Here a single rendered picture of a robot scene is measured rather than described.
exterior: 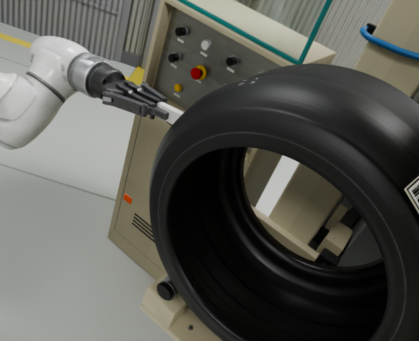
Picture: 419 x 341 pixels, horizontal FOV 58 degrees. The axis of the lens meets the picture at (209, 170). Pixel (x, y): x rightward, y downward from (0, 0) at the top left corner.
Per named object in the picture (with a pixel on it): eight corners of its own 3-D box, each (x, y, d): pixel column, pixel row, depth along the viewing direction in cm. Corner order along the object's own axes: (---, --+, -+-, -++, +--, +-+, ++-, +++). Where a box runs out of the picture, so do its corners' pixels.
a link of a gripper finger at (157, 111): (150, 103, 78) (140, 106, 76) (169, 112, 76) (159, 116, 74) (149, 109, 79) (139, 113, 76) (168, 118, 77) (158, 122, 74)
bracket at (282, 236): (224, 216, 116) (236, 193, 110) (340, 302, 103) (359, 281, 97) (219, 221, 113) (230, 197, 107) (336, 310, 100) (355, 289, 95)
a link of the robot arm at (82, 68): (100, 50, 88) (118, 58, 86) (99, 86, 93) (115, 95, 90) (67, 55, 81) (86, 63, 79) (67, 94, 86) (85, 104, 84)
